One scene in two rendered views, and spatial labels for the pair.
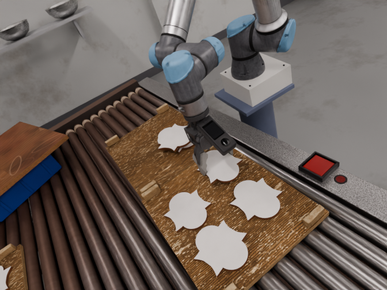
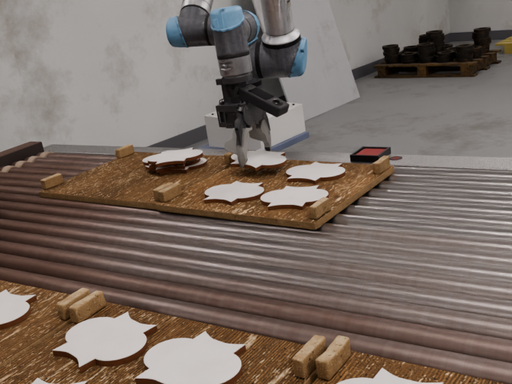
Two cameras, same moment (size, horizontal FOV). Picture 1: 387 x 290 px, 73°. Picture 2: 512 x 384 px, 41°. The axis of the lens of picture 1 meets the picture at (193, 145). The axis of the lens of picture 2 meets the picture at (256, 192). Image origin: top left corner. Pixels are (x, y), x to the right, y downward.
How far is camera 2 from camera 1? 112 cm
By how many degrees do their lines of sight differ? 35
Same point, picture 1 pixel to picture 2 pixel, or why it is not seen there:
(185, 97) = (235, 49)
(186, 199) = (228, 187)
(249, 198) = (308, 172)
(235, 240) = (309, 190)
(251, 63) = not seen: hidden behind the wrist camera
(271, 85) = (282, 126)
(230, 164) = (271, 155)
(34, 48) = not seen: outside the picture
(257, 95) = not seen: hidden behind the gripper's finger
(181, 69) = (235, 16)
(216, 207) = (270, 186)
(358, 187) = (414, 158)
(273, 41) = (287, 58)
